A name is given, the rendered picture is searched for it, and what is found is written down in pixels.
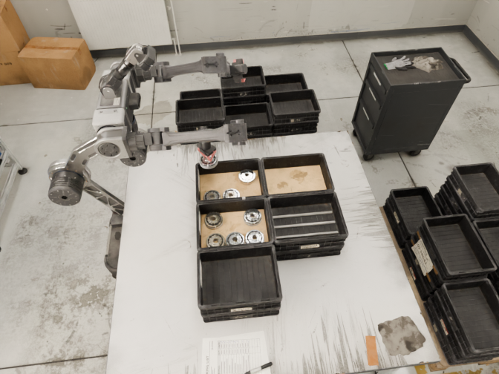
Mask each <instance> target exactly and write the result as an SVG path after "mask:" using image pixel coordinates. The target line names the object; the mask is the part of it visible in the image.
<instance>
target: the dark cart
mask: <svg viewBox="0 0 499 374"><path fill-rule="evenodd" d="M403 55H405V58H404V59H403V60H405V59H407V58H410V59H409V61H410V60H412V59H414V58H415V57H417V56H427V57H432V58H434V59H436V60H438V59H439V60H441V61H442V63H441V65H442V66H443V69H439V70H431V71H430V72H426V71H424V70H421V69H419V68H408V70H399V69H390V70H388V69H387V68H386V67H385V66H384V64H386V63H390V62H391V61H392V59H393V58H395V57H398V59H401V58H402V57H403ZM466 80H467V79H466V78H465V76H464V75H463V74H462V73H461V72H460V70H459V69H458V68H457V66H456V65H455V64H454V63H453V61H452V60H451V59H450V58H449V56H448V55H447V54H446V52H445V51H444V50H443V49H442V48H441V47H430V48H419V49H409V50H390V51H379V52H371V57H370V60H369V63H368V67H367V70H366V73H365V78H364V80H363V83H362V88H361V91H360V93H359V98H358V101H357V104H356V108H355V111H354V114H353V119H352V121H351V122H352V125H353V128H354V130H353V135H354V136H356V137H358V139H359V141H360V144H361V146H362V149H363V151H364V155H363V158H364V160H365V161H368V160H371V159H372V158H373V157H374V155H375V154H387V153H395V152H404V151H410V152H409V153H410V155H411V156H412V157H414V156H417V155H418V154H419V153H420V152H421V150H427V149H428V148H429V146H430V144H431V143H432V141H433V139H434V137H435V136H436V134H437V132H438V131H439V129H440V126H441V125H442V124H443V121H444V119H445V118H446V116H447V114H448V112H449V111H450V109H451V107H452V105H453V104H454V101H455V100H456V98H457V96H458V94H459V92H460V91H461V89H462V87H463V86H464V84H465V82H466Z"/></svg>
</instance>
